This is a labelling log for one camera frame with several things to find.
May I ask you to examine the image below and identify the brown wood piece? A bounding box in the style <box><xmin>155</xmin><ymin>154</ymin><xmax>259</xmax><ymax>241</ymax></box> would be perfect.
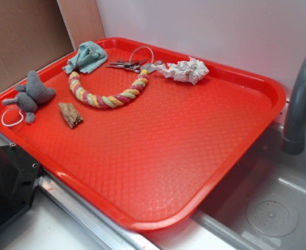
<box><xmin>58</xmin><ymin>103</ymin><xmax>84</xmax><ymax>129</ymax></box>

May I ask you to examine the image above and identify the light blue cloth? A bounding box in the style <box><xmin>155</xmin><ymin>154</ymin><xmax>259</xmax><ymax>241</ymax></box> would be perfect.
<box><xmin>62</xmin><ymin>41</ymin><xmax>108</xmax><ymax>74</ymax></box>

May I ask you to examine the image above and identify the grey faucet spout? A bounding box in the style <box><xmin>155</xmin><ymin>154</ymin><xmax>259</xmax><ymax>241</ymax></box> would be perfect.
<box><xmin>282</xmin><ymin>57</ymin><xmax>306</xmax><ymax>155</ymax></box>

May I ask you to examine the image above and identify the white elastic loop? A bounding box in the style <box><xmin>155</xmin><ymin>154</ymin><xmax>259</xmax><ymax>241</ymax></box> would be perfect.
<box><xmin>1</xmin><ymin>108</ymin><xmax>24</xmax><ymax>127</ymax></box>

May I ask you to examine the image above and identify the black device corner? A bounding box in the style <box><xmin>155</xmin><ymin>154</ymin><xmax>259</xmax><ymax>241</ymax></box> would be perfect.
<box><xmin>0</xmin><ymin>145</ymin><xmax>41</xmax><ymax>232</ymax></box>

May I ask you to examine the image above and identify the multicolour twisted rope toy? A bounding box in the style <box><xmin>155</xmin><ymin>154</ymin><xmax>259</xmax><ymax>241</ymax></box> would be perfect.
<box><xmin>69</xmin><ymin>69</ymin><xmax>149</xmax><ymax>109</ymax></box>

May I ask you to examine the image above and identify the bunch of metal keys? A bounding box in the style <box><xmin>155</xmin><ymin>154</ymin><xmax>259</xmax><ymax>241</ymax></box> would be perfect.
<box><xmin>106</xmin><ymin>46</ymin><xmax>164</xmax><ymax>74</ymax></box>

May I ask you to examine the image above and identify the brown cardboard panel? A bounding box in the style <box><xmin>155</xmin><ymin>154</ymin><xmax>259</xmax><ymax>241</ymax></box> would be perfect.
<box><xmin>0</xmin><ymin>1</ymin><xmax>105</xmax><ymax>93</ymax></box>

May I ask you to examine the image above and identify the crumpled white paper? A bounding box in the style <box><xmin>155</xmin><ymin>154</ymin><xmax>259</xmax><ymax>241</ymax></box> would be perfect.
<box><xmin>152</xmin><ymin>57</ymin><xmax>209</xmax><ymax>85</ymax></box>

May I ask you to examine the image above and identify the red plastic tray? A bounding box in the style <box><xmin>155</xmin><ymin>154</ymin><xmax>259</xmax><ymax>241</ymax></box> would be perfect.
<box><xmin>0</xmin><ymin>37</ymin><xmax>287</xmax><ymax>233</ymax></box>

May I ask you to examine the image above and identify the grey plush mouse toy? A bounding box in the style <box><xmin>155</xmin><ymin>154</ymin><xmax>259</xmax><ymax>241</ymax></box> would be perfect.
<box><xmin>2</xmin><ymin>70</ymin><xmax>56</xmax><ymax>124</ymax></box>

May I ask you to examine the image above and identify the grey sink basin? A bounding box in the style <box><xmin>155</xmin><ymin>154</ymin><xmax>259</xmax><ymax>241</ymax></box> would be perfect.
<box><xmin>148</xmin><ymin>111</ymin><xmax>306</xmax><ymax>249</ymax></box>

